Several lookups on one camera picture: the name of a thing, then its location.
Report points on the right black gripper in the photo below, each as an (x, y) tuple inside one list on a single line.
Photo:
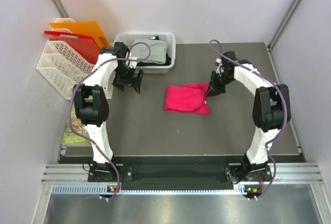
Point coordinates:
[(213, 89)]

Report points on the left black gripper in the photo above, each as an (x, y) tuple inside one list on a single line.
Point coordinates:
[(136, 81)]

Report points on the pink t shirt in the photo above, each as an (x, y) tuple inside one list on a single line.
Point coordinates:
[(187, 98)]

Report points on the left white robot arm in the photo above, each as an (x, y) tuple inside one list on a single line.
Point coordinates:
[(90, 102)]

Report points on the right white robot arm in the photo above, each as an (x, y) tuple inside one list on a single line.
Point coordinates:
[(271, 106)]

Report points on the white laundry basket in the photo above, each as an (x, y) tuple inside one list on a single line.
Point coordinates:
[(129, 37)]

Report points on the grey t shirt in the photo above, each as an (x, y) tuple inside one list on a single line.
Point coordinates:
[(158, 51)]

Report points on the black t shirt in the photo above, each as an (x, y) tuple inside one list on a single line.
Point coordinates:
[(168, 62)]

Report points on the red folder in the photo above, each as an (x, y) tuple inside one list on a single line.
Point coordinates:
[(85, 45)]

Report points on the orange folder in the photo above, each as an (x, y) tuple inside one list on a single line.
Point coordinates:
[(88, 28)]

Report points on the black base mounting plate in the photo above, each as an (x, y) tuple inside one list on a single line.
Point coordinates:
[(165, 173)]

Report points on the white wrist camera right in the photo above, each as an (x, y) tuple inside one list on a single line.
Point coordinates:
[(220, 67)]

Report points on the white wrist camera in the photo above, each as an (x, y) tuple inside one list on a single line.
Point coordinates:
[(133, 61), (220, 67)]

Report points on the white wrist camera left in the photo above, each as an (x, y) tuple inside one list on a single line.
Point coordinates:
[(133, 61)]

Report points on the aluminium frame rail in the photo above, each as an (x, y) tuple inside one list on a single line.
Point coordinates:
[(72, 179)]

